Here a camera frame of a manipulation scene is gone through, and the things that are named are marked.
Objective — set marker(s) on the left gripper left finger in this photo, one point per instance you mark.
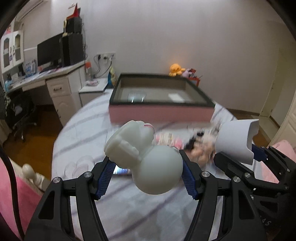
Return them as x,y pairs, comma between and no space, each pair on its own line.
52,219

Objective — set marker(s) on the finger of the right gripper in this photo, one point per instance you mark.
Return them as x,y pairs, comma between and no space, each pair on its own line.
263,154
234,170

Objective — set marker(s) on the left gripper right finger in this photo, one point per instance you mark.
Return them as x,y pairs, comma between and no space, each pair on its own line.
239,219

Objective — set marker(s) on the white plastic stool toy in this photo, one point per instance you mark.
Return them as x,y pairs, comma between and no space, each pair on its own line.
235,139

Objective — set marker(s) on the white gourd-shaped figurine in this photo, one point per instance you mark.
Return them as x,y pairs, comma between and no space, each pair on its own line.
155,169

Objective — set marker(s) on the blue gold cigarette box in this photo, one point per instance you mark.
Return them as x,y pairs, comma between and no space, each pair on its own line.
121,171

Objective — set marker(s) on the pink bedding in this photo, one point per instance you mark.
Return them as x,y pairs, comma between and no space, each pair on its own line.
19,198

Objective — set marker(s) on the pink pig doll figure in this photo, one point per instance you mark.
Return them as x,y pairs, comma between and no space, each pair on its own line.
200,148

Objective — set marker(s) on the pink white block cat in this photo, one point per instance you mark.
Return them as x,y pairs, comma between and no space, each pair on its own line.
168,139

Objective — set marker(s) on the striped white table cloth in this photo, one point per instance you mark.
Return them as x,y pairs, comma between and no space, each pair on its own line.
125,212

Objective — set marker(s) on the red toy storage box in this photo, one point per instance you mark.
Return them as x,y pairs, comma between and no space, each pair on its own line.
195,80

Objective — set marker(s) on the pink black storage box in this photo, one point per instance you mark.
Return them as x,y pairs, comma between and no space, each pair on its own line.
155,98

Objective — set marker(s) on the purple plush toy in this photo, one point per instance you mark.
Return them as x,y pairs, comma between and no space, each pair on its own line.
187,73

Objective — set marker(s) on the orange octopus plush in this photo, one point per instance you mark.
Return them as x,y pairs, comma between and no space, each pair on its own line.
175,70

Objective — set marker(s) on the black office chair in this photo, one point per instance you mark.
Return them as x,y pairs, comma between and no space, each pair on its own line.
17,110

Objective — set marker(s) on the white desk with drawers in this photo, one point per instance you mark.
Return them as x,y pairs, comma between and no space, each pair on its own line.
59,87

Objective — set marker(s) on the white bedside cabinet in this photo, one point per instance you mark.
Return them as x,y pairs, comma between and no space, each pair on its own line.
88,93

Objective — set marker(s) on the yellow snack bag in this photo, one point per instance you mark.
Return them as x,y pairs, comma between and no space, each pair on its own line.
112,79

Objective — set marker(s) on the orange cap bottle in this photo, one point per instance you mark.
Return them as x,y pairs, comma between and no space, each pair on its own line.
88,71

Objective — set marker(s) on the black computer monitor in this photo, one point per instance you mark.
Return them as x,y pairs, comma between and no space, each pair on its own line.
49,51

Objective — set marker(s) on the black computer tower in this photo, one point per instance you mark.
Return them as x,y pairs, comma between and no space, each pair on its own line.
71,47

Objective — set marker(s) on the white glass door cabinet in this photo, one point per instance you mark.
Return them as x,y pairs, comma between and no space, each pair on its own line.
11,50

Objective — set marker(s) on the black upper speaker box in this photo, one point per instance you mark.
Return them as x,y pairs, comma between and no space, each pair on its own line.
73,25

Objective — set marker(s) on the red paper bag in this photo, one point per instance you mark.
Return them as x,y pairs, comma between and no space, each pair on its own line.
74,11

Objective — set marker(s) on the white bed post knob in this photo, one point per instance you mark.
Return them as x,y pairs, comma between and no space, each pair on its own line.
39,180

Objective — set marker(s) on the wall power socket strip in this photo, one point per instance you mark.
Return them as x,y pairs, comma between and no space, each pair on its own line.
106,56

